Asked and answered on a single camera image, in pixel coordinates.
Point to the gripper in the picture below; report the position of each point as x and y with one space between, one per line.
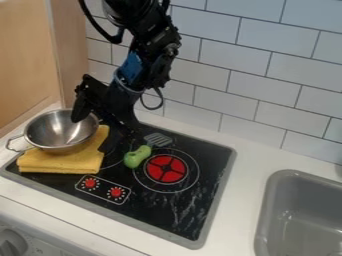
122 103

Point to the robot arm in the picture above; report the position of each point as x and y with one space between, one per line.
151 26

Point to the silver bowl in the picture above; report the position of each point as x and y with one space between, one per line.
51 131

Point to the toy stove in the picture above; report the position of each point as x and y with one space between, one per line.
178 206

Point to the yellow cloth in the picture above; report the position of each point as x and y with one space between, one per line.
67 161

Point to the toy sink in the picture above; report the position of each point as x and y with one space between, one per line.
302 216

